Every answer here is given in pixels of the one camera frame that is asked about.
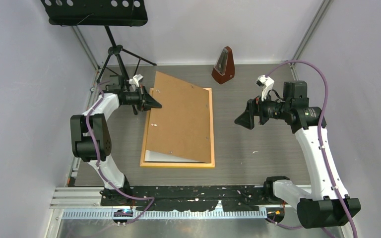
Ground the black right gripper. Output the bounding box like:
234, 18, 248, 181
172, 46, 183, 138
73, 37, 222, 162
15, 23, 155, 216
235, 89, 291, 129

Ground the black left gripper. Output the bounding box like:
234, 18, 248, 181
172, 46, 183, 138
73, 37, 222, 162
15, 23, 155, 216
123, 85, 163, 113

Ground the brown backing board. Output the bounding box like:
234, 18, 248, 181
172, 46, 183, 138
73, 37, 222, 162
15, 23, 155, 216
145, 72, 210, 163

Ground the printed photo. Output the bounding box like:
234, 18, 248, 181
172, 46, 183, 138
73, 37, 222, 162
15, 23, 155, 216
144, 150, 200, 163

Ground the yellow wooden picture frame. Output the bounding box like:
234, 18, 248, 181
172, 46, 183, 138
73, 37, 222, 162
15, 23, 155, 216
139, 88, 215, 169

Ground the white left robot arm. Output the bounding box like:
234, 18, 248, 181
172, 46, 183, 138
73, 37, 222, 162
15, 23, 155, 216
70, 74, 162, 205

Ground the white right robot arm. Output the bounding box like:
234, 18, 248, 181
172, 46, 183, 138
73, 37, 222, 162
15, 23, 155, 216
234, 76, 361, 229

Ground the brown metronome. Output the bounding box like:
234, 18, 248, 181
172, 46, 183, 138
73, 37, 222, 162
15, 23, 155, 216
211, 46, 235, 84

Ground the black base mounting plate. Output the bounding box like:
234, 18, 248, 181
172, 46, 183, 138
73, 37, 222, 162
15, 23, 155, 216
99, 185, 284, 212

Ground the black music stand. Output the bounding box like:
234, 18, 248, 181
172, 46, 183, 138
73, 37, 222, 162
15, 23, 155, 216
41, 0, 155, 105

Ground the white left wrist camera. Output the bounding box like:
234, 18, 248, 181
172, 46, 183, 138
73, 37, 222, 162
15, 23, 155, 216
128, 74, 143, 89

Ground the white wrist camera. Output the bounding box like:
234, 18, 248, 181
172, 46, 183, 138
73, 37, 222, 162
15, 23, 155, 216
128, 74, 143, 89
255, 75, 274, 102

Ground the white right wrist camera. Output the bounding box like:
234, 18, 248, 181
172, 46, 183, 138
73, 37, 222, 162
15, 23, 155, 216
255, 75, 274, 102

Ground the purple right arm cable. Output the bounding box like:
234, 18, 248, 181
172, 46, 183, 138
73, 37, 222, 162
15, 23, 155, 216
265, 60, 359, 238

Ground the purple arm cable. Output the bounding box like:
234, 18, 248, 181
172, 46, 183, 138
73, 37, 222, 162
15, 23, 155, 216
265, 60, 359, 238
85, 82, 155, 226

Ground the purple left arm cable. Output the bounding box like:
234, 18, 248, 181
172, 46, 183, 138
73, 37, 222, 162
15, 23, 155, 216
85, 82, 155, 226

